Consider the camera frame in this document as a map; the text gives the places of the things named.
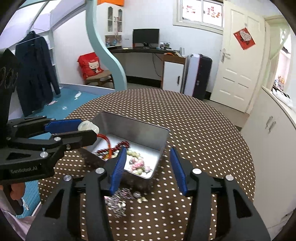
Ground light blue bunk bed frame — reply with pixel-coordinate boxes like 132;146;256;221
1;1;127;91

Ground pink bead charm bracelet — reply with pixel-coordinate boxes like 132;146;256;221
129;158;153;175

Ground silver metal tin box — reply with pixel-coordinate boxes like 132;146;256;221
79;111;170;191

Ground red string bracelet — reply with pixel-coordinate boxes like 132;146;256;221
96;133;117;161

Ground window with red decals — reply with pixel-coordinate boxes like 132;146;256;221
173;0;224;35

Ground brown polka dot tablecloth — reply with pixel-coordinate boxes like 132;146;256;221
38;87;256;241

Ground silver pearl bead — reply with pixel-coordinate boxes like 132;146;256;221
133;191;141;198

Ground white panel door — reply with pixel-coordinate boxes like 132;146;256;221
210;1;265;113

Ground pale green bead bracelet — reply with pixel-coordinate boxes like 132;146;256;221
125;150;145;176

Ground red heart door decoration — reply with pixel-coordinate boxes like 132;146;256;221
233;28;255;50

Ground black computer monitor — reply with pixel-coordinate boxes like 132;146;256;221
132;29;159;47

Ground white sideboard cabinet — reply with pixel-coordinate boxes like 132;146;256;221
241;87;296;238

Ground pale jade pendant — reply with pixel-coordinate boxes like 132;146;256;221
78;120;100;134

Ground small flower stud earrings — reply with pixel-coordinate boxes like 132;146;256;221
137;197;148;203

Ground red cat print bag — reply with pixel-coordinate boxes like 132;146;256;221
77;52;103;80

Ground dark red bead bracelet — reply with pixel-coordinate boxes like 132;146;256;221
93;141;131;160

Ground white drawer cabinet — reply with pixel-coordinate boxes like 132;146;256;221
162;54;186;93

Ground wooden chair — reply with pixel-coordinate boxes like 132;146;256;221
84;70;114;87

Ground white cloth on sideboard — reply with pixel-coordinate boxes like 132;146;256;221
272;88;295;108

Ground orange storage box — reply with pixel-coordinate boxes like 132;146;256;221
97;0;125;6

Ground black desk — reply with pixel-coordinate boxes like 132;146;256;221
107;46;178;55

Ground white and black suitcase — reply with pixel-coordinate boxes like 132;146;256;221
183;54;212;100

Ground silver chain bracelet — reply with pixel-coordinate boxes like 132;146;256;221
104;187;135;219

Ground teal candy print mattress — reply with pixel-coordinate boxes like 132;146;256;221
16;88;100;219

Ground white glass door cabinet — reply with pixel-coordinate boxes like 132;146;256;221
96;3;123;47

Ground dark navy hanging jacket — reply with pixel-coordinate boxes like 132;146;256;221
15;31;61;116

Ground person's left hand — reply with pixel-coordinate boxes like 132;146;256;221
10;183;26;200

